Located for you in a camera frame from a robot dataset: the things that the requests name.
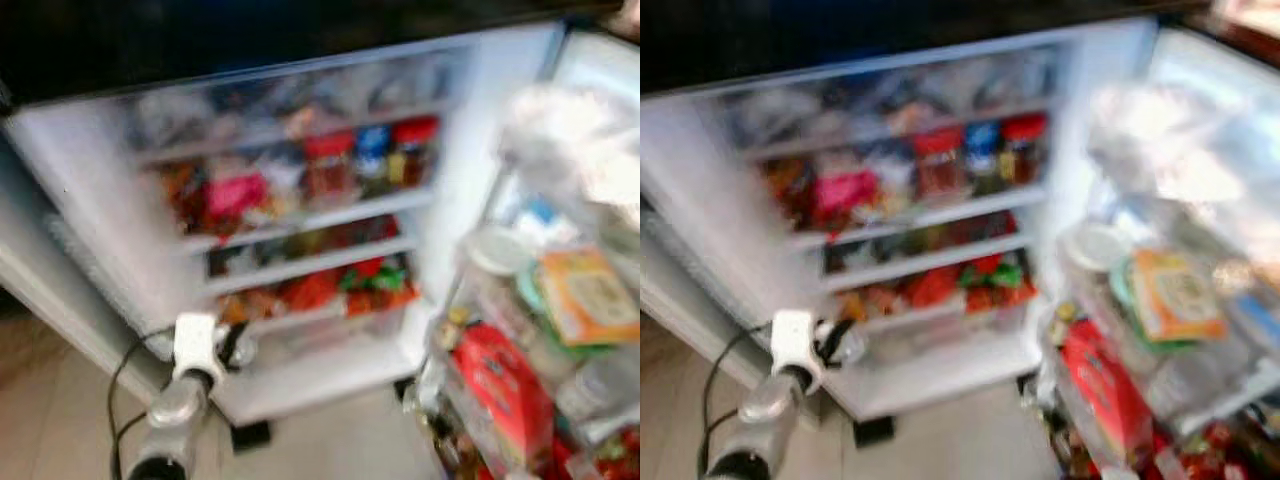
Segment blue lid jar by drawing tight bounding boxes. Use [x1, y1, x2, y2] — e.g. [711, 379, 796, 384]
[355, 125, 391, 196]
[965, 120, 1003, 191]

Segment black fridge with white interior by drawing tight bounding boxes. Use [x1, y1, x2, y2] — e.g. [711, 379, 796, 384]
[0, 20, 566, 426]
[640, 15, 1161, 423]

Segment black fridge foot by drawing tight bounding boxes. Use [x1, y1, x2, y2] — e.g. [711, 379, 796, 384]
[853, 415, 896, 448]
[230, 420, 273, 453]

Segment orange and green food package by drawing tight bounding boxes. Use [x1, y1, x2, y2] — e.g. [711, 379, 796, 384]
[540, 248, 641, 349]
[1130, 248, 1229, 343]

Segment white round lid container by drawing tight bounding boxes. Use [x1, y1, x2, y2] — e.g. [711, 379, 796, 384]
[1065, 222, 1131, 273]
[468, 225, 531, 276]

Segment red and green vegetables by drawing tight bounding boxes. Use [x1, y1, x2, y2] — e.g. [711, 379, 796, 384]
[840, 252, 1039, 319]
[215, 255, 421, 321]

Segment red carton box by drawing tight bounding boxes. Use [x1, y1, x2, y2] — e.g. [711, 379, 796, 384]
[1060, 320, 1156, 463]
[452, 322, 554, 471]

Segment fridge door with shelves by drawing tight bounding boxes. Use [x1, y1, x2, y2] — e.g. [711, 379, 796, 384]
[1020, 25, 1280, 480]
[405, 25, 641, 480]

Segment red lid jar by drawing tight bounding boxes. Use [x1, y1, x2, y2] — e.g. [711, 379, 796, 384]
[1000, 113, 1049, 186]
[303, 133, 356, 206]
[390, 117, 439, 189]
[912, 127, 966, 204]

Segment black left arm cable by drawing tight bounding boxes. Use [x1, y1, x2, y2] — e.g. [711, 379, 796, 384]
[700, 325, 776, 471]
[107, 325, 181, 480]

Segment pink food package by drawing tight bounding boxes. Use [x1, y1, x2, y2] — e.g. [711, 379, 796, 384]
[205, 170, 271, 226]
[812, 168, 881, 226]

